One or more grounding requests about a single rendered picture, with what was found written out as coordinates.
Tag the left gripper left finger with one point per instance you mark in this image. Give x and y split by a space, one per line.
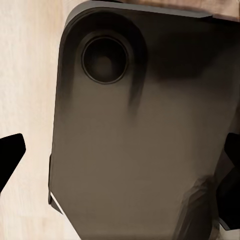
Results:
12 149

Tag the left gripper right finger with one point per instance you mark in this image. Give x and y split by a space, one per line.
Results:
232 149

